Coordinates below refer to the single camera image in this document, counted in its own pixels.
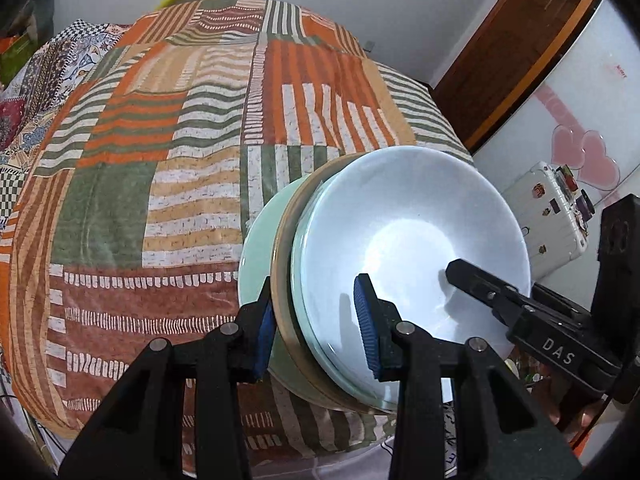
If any pink bowl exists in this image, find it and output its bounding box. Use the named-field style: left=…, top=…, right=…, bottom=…
left=270, top=157, right=401, bottom=413

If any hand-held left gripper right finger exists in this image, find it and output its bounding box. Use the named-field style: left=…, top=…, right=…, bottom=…
left=353, top=273, right=583, bottom=480

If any large pink heart sticker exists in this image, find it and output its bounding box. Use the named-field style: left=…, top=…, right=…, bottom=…
left=575, top=131, right=621, bottom=191

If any orange striped blanket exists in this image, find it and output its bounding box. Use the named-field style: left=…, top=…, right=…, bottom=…
left=0, top=0, right=476, bottom=461

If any patchwork patterned quilt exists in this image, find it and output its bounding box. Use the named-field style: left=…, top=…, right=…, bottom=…
left=0, top=20, right=133, bottom=231

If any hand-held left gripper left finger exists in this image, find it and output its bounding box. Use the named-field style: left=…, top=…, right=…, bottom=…
left=59, top=275, right=277, bottom=480

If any white bowl with dark spots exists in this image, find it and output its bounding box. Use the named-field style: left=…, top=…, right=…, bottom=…
left=291, top=147, right=532, bottom=408

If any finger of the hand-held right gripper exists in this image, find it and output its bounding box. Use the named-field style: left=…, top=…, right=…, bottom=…
left=445, top=259, right=533, bottom=331
left=597, top=195, right=640, bottom=311

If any person's right hand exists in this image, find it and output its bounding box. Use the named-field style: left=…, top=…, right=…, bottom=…
left=542, top=370, right=608, bottom=431

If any green bowl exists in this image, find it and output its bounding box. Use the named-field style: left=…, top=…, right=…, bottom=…
left=238, top=177, right=351, bottom=411

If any white suitcase with stickers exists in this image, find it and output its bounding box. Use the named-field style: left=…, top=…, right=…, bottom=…
left=500, top=161, right=596, bottom=281

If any green cardboard box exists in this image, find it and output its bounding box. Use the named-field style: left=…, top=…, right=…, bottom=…
left=0, top=30, right=38, bottom=83

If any brown wooden door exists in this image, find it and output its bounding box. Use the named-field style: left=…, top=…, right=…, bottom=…
left=430, top=0, right=601, bottom=153

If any white sliding wardrobe door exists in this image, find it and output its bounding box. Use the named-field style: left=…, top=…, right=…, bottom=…
left=470, top=0, right=640, bottom=281

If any small pink heart sticker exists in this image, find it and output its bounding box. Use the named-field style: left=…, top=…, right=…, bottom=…
left=551, top=129, right=586, bottom=171

